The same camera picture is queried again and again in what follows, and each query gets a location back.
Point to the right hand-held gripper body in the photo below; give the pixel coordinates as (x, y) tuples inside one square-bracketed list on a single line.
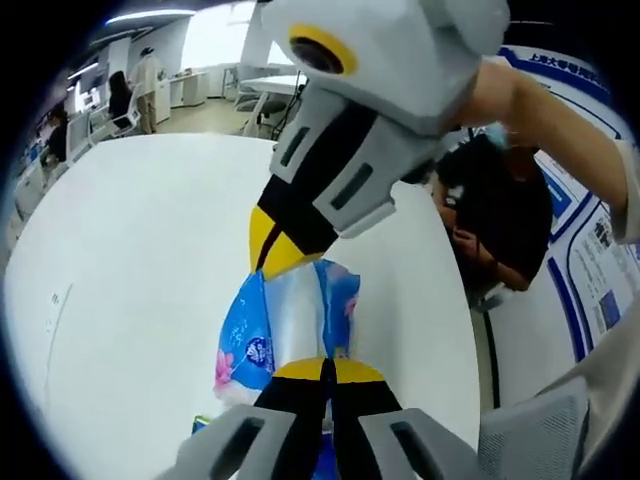
[(400, 60)]

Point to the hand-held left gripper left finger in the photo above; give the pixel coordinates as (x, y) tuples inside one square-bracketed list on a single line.
[(295, 395)]

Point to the light blue tissue packet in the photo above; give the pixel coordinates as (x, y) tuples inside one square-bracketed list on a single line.
[(250, 345)]

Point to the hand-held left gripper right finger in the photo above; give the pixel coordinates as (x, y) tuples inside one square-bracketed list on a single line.
[(365, 395)]

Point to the grey mesh office chair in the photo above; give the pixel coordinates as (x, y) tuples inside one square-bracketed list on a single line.
[(535, 435)]

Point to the blue white wall poster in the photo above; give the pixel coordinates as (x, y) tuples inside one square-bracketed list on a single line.
[(590, 250)]

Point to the white office chair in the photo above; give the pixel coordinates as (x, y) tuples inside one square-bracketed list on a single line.
[(127, 119)]

